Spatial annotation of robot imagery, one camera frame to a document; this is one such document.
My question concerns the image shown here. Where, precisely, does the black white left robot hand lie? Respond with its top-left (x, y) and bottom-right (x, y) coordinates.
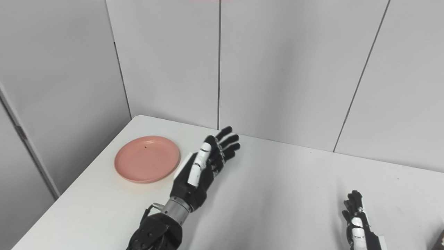
top-left (170, 126), bottom-right (241, 211)

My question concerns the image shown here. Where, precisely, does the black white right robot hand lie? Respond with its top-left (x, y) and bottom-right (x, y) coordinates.
top-left (342, 190), bottom-right (387, 250)

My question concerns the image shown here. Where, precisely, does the pink round plate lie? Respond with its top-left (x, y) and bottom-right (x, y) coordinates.
top-left (114, 136), bottom-right (180, 184)

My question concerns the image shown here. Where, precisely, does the chocolate cake slice with fruit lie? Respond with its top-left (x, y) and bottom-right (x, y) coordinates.
top-left (431, 229), bottom-right (444, 250)

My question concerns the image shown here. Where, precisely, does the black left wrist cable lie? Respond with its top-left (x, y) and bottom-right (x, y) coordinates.
top-left (140, 203), bottom-right (163, 224)

